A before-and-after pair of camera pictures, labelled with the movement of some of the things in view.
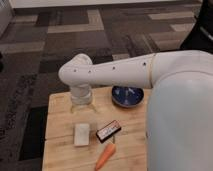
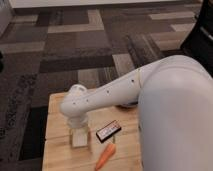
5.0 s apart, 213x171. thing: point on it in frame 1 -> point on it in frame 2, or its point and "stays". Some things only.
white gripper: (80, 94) -> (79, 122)
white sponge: (81, 134) stays
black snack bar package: (108, 131) stays
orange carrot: (108, 153) stays
